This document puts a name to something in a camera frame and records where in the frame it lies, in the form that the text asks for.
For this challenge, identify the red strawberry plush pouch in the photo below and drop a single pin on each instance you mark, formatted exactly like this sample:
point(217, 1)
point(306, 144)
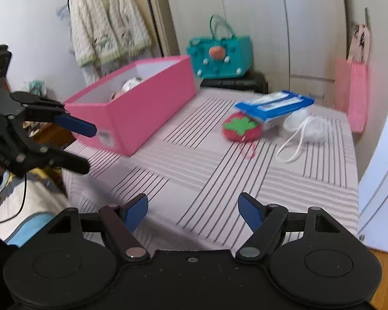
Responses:
point(244, 131)

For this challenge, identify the white knitted cardigan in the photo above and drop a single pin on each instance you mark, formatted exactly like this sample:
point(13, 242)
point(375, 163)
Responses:
point(106, 35)

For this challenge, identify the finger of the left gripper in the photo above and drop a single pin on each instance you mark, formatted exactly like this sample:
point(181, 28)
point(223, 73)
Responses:
point(76, 125)
point(59, 158)

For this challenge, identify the pink paper gift bag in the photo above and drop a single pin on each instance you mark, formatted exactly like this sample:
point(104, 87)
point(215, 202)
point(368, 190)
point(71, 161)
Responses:
point(351, 92)

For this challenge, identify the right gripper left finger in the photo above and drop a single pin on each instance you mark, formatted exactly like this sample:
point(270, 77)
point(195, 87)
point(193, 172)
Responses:
point(119, 223)

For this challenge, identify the white cat plush toy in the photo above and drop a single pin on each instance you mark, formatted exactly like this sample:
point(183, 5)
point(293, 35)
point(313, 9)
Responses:
point(127, 86)

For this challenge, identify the white wardrobe cabinet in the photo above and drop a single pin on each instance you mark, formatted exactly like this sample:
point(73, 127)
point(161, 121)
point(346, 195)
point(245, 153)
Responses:
point(296, 44)

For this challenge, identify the pink cardboard storage box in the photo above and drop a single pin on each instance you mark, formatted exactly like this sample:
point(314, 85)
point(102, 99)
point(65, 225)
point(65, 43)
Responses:
point(126, 123)

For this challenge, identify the white door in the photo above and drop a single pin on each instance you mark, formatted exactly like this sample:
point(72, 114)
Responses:
point(373, 192)

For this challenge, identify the blue snack packet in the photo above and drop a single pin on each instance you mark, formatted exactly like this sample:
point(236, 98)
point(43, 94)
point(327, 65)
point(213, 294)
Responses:
point(274, 105)

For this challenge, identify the teal felt tote bag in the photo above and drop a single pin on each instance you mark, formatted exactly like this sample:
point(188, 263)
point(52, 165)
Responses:
point(223, 55)

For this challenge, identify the black suitcase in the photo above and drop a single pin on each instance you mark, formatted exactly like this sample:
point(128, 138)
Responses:
point(252, 81)

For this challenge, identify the striped pink bed sheet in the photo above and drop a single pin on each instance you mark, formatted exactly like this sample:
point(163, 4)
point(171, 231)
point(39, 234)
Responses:
point(193, 176)

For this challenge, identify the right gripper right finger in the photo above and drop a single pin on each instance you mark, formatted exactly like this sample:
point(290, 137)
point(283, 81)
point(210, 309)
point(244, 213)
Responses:
point(266, 223)

